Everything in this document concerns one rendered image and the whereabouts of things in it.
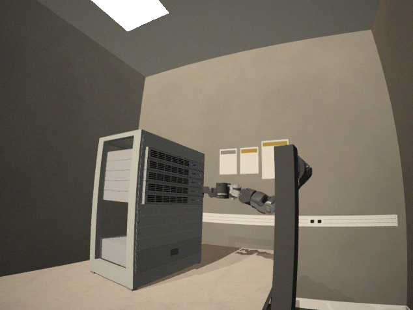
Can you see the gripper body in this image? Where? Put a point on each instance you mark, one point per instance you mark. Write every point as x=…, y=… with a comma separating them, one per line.
x=223, y=189

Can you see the grey server rack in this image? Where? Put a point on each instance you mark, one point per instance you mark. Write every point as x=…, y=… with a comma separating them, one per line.
x=164, y=231

